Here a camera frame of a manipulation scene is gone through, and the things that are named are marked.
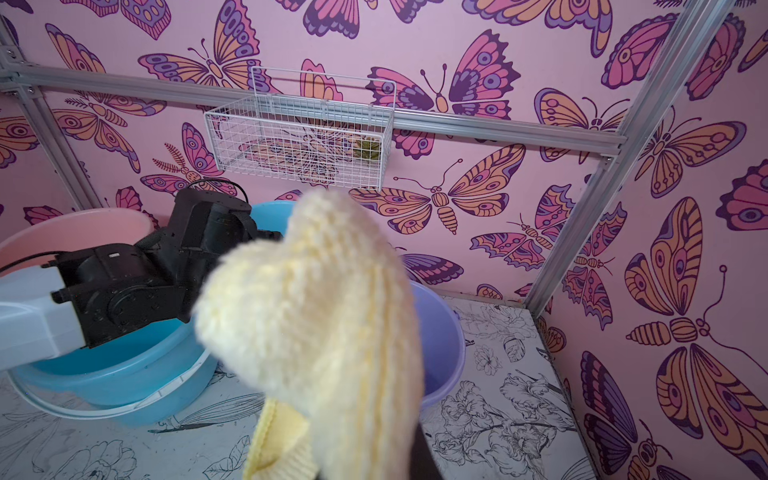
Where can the purple plastic bucket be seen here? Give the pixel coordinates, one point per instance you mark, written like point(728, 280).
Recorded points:
point(443, 344)

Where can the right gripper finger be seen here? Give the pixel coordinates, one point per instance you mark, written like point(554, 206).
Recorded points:
point(422, 464)

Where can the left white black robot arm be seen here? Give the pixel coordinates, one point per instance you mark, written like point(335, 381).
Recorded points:
point(33, 326)

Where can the yellow microfiber cloth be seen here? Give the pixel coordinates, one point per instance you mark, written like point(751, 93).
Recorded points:
point(323, 323)

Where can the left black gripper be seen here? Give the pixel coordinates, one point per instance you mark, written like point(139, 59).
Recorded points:
point(117, 289)

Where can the pink plastic bucket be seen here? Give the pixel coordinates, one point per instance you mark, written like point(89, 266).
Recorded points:
point(70, 232)

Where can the white wire wall basket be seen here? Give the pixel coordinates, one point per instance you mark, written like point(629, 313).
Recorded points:
point(301, 125)

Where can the blue bucket white handle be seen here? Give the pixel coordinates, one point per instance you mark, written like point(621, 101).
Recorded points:
point(139, 379)

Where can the small green succulent plant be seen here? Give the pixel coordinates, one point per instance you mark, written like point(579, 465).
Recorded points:
point(367, 149)

